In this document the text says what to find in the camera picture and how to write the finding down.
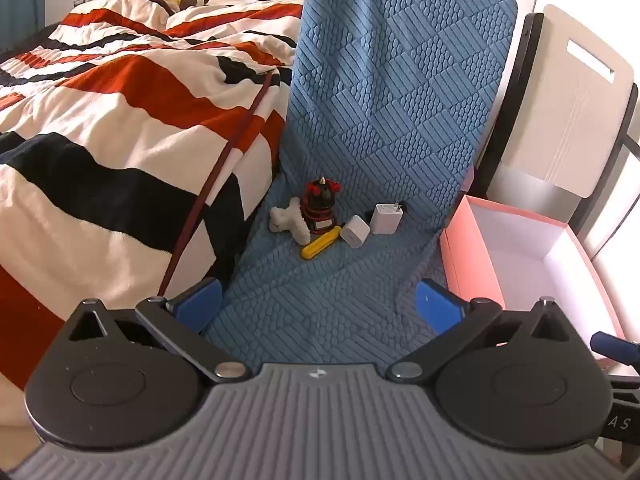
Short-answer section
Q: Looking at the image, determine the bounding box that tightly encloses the small white charger cube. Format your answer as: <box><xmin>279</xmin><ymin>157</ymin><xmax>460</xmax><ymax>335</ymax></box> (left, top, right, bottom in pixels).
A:
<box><xmin>341</xmin><ymin>215</ymin><xmax>372</xmax><ymax>249</ymax></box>

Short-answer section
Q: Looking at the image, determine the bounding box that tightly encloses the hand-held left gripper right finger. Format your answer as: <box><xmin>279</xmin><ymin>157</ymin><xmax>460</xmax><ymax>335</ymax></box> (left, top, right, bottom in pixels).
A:
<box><xmin>385</xmin><ymin>280</ymin><xmax>576</xmax><ymax>382</ymax></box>

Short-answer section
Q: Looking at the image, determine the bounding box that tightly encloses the black rectangular bar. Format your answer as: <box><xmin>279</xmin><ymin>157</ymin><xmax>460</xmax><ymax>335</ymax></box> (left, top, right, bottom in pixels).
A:
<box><xmin>365</xmin><ymin>203</ymin><xmax>409</xmax><ymax>224</ymax></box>

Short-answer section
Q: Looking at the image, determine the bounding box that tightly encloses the red and black toy figure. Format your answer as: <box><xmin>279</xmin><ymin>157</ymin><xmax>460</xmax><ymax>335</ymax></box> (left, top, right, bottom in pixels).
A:
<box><xmin>302</xmin><ymin>176</ymin><xmax>342</xmax><ymax>235</ymax></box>

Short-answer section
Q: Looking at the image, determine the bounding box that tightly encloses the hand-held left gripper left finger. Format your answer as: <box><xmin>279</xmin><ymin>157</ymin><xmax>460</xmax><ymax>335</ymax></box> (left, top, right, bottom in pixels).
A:
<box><xmin>61</xmin><ymin>277</ymin><xmax>253</xmax><ymax>383</ymax></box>

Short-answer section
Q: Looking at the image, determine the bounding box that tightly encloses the white chair with black frame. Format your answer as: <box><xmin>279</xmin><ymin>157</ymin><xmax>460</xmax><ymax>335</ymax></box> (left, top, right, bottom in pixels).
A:
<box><xmin>475</xmin><ymin>4</ymin><xmax>640</xmax><ymax>261</ymax></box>

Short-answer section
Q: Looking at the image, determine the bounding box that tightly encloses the dark red rod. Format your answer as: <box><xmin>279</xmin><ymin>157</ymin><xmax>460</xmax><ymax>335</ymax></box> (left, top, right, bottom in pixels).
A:
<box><xmin>157</xmin><ymin>70</ymin><xmax>278</xmax><ymax>298</ymax></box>

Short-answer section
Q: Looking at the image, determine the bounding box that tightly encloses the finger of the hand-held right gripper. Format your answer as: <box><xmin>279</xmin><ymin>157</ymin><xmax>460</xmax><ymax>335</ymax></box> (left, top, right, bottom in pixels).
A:
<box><xmin>590</xmin><ymin>331</ymin><xmax>640</xmax><ymax>362</ymax></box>

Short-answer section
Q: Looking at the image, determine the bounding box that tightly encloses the blue textured mat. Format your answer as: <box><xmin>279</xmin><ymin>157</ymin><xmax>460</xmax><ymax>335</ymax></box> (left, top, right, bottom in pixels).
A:
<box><xmin>202</xmin><ymin>0</ymin><xmax>518</xmax><ymax>376</ymax></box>

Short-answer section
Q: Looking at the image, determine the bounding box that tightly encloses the white charger with plug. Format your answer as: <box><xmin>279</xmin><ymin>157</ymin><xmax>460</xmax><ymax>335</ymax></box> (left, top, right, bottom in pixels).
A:
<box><xmin>371</xmin><ymin>200</ymin><xmax>407</xmax><ymax>235</ymax></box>

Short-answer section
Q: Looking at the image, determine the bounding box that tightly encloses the yellow screwdriver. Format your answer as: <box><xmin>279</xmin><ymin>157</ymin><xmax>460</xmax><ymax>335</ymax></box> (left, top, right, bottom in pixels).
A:
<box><xmin>301</xmin><ymin>226</ymin><xmax>343</xmax><ymax>261</ymax></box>

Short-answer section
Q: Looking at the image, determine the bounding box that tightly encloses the pink cardboard box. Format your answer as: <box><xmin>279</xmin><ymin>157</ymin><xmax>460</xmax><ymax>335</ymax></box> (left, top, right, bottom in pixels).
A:
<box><xmin>439</xmin><ymin>195</ymin><xmax>626</xmax><ymax>366</ymax></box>

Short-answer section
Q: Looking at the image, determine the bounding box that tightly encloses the striped blanket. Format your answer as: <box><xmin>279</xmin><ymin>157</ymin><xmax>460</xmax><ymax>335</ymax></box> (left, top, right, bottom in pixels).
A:
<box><xmin>0</xmin><ymin>0</ymin><xmax>306</xmax><ymax>426</ymax></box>

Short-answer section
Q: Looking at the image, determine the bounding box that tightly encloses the white plush bone toy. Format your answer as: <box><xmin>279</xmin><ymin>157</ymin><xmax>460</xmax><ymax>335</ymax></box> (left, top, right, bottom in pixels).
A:
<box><xmin>269</xmin><ymin>197</ymin><xmax>312</xmax><ymax>247</ymax></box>

